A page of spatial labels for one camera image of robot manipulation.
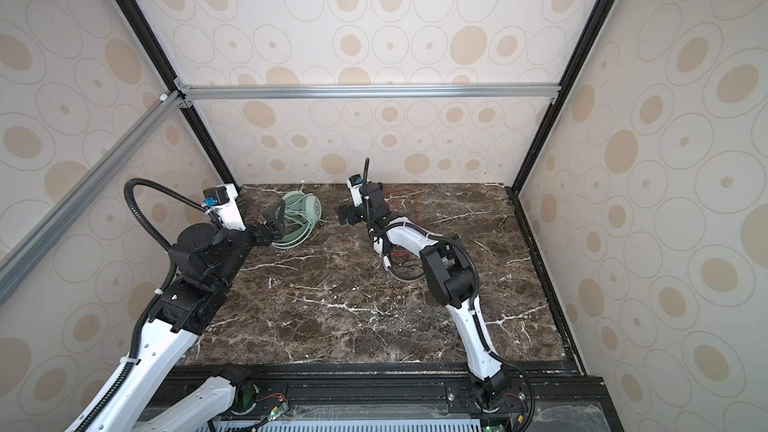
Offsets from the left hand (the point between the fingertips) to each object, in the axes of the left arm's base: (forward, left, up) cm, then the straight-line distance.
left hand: (272, 200), depth 64 cm
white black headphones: (+5, -29, -39) cm, 49 cm away
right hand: (+23, -11, -27) cm, 37 cm away
